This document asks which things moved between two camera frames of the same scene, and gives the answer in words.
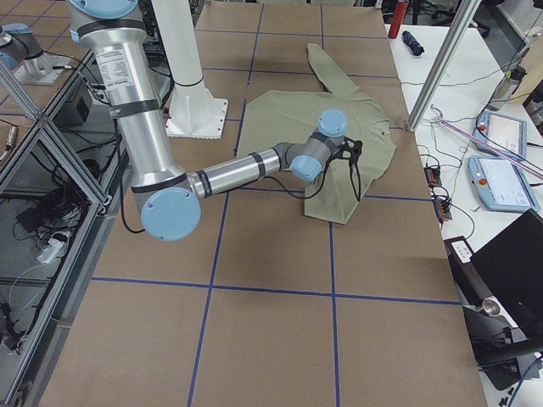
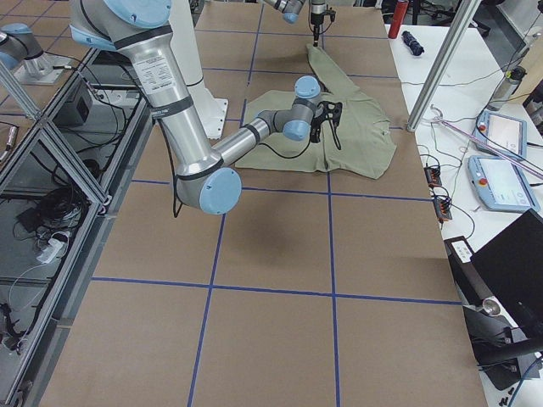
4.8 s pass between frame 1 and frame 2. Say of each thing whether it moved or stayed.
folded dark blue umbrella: stayed
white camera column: stayed
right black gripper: moved
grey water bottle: stayed
